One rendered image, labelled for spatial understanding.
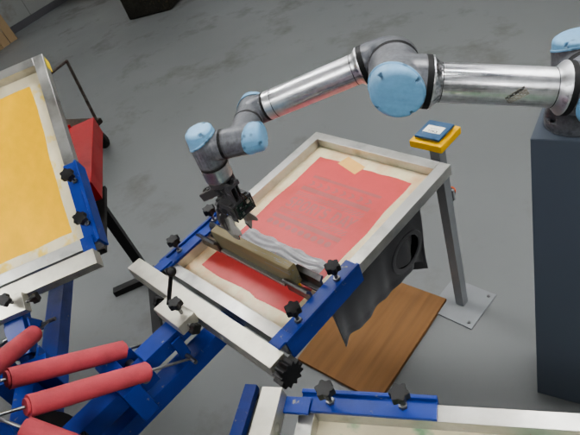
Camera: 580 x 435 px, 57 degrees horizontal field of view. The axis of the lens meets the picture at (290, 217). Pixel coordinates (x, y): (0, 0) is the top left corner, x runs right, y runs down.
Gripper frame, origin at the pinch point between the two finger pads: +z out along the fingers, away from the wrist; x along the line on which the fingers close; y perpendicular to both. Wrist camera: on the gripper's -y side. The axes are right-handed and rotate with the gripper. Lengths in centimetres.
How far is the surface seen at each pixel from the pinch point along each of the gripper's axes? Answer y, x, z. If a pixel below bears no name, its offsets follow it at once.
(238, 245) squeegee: -3.5, -1.5, 6.7
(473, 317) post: 22, 73, 111
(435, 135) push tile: 15, 75, 15
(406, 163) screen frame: 16, 57, 14
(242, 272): -4.5, -3.9, 16.8
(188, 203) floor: -193, 67, 113
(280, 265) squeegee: 14.9, -1.4, 6.3
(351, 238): 18.3, 22.8, 16.6
